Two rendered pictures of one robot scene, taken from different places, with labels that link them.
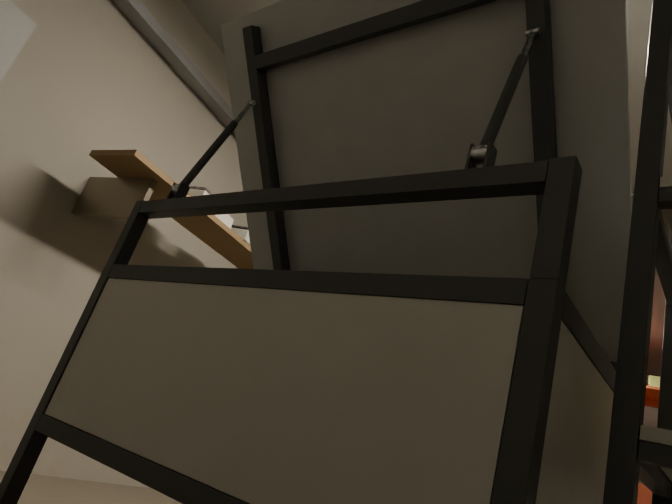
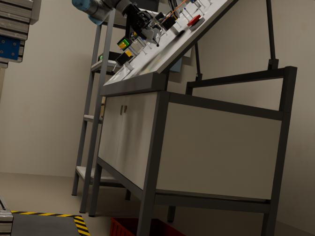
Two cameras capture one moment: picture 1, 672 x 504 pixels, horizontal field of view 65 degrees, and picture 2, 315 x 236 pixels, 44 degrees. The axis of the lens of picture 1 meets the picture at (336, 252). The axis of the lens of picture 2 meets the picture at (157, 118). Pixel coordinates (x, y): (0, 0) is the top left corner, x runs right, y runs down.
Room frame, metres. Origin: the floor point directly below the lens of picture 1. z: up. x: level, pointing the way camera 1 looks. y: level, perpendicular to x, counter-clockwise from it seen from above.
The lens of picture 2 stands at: (3.17, 0.96, 0.67)
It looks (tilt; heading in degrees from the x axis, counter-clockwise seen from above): 1 degrees up; 211
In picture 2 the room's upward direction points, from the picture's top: 8 degrees clockwise
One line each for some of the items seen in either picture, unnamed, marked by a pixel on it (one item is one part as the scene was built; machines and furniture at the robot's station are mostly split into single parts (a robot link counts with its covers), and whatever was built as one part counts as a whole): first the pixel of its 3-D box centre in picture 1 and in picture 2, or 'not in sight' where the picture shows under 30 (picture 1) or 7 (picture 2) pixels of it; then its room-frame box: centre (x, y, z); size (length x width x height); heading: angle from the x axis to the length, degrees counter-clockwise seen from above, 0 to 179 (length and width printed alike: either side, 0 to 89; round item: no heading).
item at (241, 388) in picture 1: (310, 402); (174, 139); (1.25, -0.05, 0.60); 1.17 x 0.58 x 0.40; 48
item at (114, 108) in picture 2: not in sight; (111, 129); (1.29, -0.45, 0.60); 0.55 x 0.02 x 0.39; 48
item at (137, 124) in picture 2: not in sight; (134, 136); (1.66, -0.04, 0.60); 0.55 x 0.03 x 0.39; 48
